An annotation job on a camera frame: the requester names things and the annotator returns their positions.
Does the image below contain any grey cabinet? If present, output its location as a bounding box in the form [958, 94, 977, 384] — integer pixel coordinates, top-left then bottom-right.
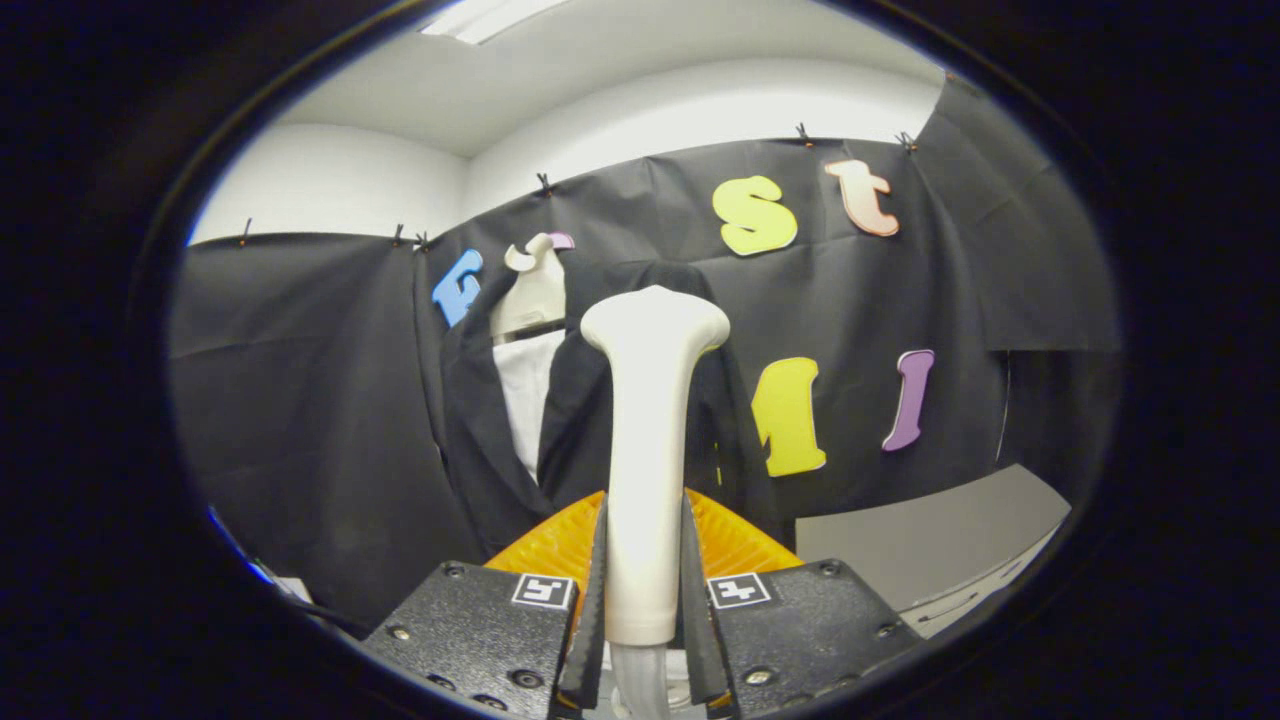
[795, 463, 1073, 639]

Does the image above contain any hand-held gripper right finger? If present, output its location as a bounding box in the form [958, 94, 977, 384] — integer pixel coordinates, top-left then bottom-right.
[682, 488, 923, 720]

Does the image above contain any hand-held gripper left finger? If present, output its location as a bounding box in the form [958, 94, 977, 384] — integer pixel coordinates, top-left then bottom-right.
[360, 490, 609, 720]

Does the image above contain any white shirt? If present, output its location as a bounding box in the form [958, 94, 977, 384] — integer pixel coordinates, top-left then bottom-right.
[492, 330, 566, 481]

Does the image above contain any black backdrop cloth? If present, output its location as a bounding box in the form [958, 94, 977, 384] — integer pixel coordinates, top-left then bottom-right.
[168, 70, 1121, 631]

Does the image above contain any black suit jacket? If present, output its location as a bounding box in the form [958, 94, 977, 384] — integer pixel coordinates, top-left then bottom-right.
[440, 260, 761, 556]

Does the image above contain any white mannequin hanger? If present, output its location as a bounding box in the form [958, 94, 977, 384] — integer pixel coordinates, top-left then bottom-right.
[488, 232, 568, 346]

